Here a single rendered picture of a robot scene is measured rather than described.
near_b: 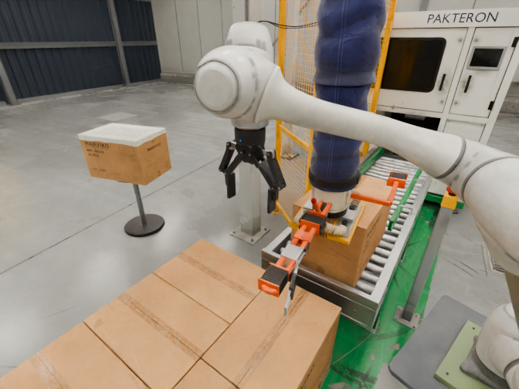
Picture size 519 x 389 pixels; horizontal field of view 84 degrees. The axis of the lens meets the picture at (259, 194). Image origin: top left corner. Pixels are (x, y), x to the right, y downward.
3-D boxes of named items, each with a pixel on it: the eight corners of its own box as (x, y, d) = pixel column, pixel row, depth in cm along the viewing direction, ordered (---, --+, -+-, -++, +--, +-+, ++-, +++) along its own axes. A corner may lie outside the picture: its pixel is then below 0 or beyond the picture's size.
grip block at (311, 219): (305, 220, 127) (306, 208, 123) (327, 226, 122) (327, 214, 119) (297, 230, 120) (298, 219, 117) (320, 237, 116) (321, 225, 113)
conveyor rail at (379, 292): (429, 174, 319) (433, 158, 310) (434, 175, 316) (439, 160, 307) (363, 322, 154) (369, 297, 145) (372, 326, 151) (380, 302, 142)
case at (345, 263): (329, 216, 218) (336, 168, 199) (383, 235, 198) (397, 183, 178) (289, 259, 175) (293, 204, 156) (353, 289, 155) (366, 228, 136)
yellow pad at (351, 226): (346, 202, 156) (347, 194, 153) (364, 207, 151) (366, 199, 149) (326, 238, 130) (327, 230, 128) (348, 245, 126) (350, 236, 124)
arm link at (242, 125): (245, 96, 71) (246, 120, 74) (221, 102, 65) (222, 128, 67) (276, 100, 67) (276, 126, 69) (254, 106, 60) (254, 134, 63)
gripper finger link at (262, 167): (256, 150, 73) (259, 147, 72) (279, 187, 73) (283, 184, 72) (245, 153, 70) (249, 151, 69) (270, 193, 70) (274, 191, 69)
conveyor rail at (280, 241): (370, 161, 352) (372, 147, 343) (374, 162, 349) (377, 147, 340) (263, 272, 187) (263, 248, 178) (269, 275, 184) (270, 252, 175)
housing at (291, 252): (287, 252, 109) (287, 242, 107) (303, 257, 106) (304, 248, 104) (279, 263, 104) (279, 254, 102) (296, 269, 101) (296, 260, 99)
